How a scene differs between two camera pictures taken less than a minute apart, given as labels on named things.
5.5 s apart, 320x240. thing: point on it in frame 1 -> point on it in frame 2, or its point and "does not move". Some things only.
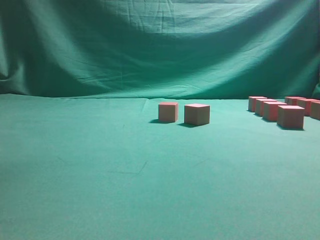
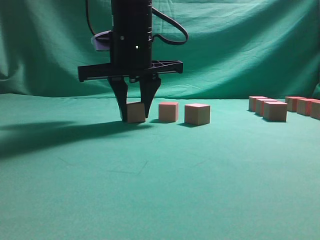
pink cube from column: x=168 y=111 does not move
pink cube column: x=270 y=110 does not move
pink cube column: x=196 y=114 does not move
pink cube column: x=290 y=117 -> x=135 y=112
